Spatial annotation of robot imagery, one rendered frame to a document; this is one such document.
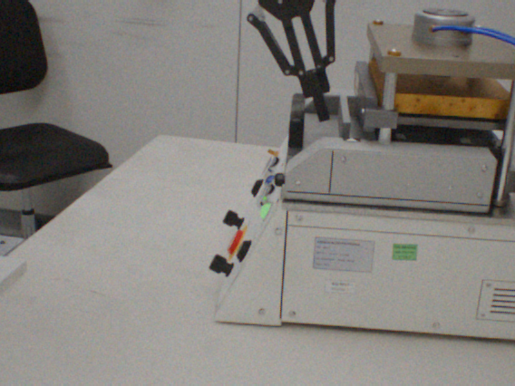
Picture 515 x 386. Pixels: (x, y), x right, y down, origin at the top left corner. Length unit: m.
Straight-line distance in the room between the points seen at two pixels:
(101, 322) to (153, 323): 0.07
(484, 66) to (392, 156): 0.15
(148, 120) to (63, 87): 0.34
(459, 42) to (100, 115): 1.95
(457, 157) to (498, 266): 0.15
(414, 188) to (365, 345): 0.21
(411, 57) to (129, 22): 1.86
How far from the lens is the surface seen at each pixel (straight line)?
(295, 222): 0.93
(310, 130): 1.08
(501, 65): 0.93
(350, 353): 0.97
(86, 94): 2.81
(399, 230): 0.94
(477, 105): 0.97
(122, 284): 1.10
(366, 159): 0.91
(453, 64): 0.92
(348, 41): 2.51
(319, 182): 0.92
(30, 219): 2.67
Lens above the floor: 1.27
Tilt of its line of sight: 21 degrees down
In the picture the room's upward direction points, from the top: 3 degrees clockwise
